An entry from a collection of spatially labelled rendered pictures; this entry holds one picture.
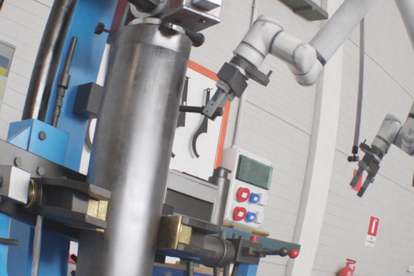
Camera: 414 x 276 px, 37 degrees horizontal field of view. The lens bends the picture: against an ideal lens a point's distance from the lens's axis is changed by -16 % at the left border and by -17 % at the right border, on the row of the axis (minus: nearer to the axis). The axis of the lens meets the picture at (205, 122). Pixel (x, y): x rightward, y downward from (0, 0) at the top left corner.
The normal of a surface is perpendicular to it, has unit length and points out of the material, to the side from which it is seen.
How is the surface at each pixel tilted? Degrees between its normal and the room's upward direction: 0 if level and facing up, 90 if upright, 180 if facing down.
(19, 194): 90
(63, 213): 90
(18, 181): 90
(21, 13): 90
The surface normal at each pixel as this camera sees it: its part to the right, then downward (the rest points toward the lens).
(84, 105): -0.67, -0.30
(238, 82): 0.79, 0.48
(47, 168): 0.72, -0.07
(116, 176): -0.07, -0.28
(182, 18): -0.17, 0.95
